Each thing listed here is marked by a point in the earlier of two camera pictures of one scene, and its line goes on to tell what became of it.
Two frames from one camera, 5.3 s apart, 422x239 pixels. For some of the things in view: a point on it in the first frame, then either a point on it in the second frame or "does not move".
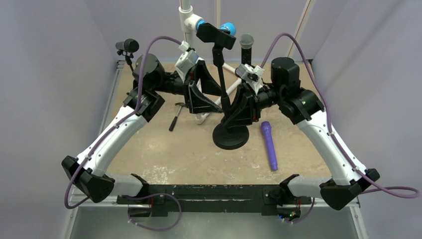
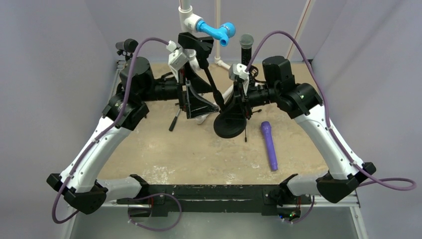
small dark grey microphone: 129,45 does not move
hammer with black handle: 181,104 does not move
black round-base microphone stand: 228,136 → 228,124
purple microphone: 266,127 does not move
